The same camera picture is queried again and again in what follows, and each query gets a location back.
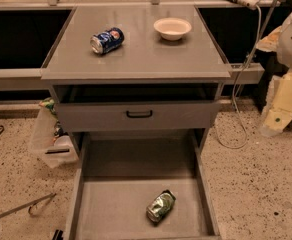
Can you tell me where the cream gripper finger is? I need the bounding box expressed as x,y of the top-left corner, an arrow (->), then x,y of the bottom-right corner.
260,69 -> 292,137

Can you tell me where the crushed green soda can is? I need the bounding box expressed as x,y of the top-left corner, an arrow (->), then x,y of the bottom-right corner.
146,190 -> 176,223

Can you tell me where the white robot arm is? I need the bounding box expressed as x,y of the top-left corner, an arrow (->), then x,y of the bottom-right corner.
257,12 -> 292,137

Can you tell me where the grey drawer cabinet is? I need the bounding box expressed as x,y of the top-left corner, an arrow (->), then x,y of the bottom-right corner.
40,4 -> 232,240

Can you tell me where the blue Pepsi can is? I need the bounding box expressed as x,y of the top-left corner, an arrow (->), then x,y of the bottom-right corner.
90,27 -> 125,55

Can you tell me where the grey open middle drawer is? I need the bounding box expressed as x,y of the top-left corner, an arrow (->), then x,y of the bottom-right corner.
64,131 -> 222,240

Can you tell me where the grey top drawer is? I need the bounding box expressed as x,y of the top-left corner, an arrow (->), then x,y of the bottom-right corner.
54,83 -> 219,132

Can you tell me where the white paper bowl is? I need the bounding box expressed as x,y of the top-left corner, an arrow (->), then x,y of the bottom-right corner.
153,18 -> 192,41

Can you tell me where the white cable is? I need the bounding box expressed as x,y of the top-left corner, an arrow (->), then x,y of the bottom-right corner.
214,4 -> 264,150

